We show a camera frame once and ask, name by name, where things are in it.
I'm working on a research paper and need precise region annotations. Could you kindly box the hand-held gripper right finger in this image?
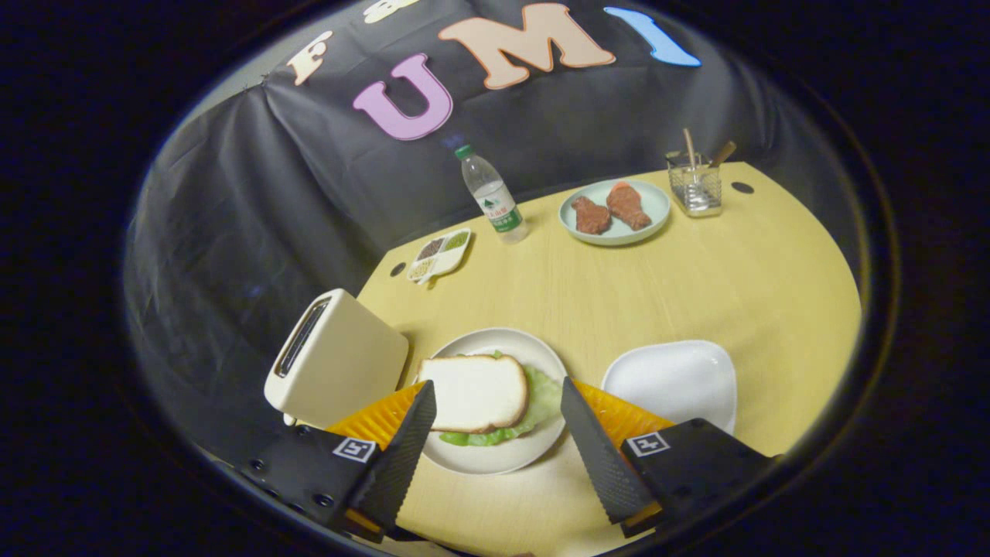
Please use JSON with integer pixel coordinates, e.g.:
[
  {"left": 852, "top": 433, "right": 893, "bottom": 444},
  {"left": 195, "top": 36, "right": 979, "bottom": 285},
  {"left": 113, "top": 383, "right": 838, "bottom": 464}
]
[{"left": 559, "top": 377, "right": 778, "bottom": 540}]

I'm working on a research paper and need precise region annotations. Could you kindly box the clear plastic water bottle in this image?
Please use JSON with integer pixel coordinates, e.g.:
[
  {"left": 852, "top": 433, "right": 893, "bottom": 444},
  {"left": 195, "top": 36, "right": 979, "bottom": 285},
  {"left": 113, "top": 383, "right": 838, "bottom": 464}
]
[{"left": 454, "top": 145, "right": 530, "bottom": 245}]

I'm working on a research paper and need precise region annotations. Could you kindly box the brown fried chicken piece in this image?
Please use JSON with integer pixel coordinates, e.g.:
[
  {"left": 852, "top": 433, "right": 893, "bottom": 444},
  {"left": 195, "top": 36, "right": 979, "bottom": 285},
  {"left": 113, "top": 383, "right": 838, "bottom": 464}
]
[{"left": 571, "top": 196, "right": 613, "bottom": 235}]

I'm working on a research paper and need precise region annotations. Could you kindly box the plain white bread slice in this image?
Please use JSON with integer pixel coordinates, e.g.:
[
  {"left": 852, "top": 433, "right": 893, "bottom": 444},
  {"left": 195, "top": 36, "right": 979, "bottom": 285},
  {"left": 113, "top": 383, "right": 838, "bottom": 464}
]
[{"left": 418, "top": 354, "right": 530, "bottom": 434}]

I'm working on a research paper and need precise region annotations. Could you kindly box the white square bowl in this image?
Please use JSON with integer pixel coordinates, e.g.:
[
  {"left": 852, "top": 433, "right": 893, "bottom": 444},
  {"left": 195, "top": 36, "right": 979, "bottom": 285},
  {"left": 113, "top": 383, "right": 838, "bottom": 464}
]
[{"left": 601, "top": 340, "right": 738, "bottom": 436}]

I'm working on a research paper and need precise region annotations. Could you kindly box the clear wire utensil holder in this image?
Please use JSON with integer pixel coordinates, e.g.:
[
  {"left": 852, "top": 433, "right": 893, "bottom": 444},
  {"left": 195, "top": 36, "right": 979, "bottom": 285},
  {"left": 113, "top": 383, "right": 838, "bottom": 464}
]
[{"left": 667, "top": 151, "right": 723, "bottom": 218}]

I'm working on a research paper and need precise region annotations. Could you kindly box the white toaster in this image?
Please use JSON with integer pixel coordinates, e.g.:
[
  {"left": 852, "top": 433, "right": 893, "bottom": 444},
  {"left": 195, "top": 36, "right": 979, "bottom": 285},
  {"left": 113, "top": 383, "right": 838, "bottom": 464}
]
[{"left": 264, "top": 289, "right": 410, "bottom": 430}]

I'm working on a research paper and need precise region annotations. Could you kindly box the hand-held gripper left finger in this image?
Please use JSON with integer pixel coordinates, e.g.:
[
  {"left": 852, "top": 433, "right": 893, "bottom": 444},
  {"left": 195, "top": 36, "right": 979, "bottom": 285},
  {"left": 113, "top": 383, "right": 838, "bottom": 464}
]
[{"left": 236, "top": 379, "right": 438, "bottom": 542}]

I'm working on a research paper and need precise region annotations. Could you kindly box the green lettuce leaf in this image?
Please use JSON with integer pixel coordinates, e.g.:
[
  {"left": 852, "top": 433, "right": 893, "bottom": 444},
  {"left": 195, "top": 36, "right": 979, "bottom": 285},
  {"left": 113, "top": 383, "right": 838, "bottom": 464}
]
[{"left": 439, "top": 352, "right": 564, "bottom": 448}]

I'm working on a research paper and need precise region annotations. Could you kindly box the white divided seasoning tray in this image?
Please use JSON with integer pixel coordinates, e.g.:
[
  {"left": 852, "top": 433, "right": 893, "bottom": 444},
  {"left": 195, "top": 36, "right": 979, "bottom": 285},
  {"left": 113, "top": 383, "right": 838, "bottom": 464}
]
[{"left": 407, "top": 228, "right": 472, "bottom": 285}]

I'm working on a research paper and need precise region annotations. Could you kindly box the fried chicken piece orange end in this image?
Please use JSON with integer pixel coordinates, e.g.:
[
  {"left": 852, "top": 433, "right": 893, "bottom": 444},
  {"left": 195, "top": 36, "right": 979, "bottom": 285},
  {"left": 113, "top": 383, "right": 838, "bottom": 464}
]
[{"left": 606, "top": 182, "right": 652, "bottom": 231}]

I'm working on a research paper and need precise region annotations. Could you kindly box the light blue plate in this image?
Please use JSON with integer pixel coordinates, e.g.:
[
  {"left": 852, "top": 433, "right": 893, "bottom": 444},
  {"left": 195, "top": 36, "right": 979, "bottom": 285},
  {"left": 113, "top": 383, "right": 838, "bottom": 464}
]
[{"left": 558, "top": 179, "right": 671, "bottom": 247}]

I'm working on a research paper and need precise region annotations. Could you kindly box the beige round plate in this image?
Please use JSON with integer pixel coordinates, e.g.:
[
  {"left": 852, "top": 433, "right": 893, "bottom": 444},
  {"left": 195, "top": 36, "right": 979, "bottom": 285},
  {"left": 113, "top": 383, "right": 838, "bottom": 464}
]
[{"left": 418, "top": 327, "right": 571, "bottom": 476}]

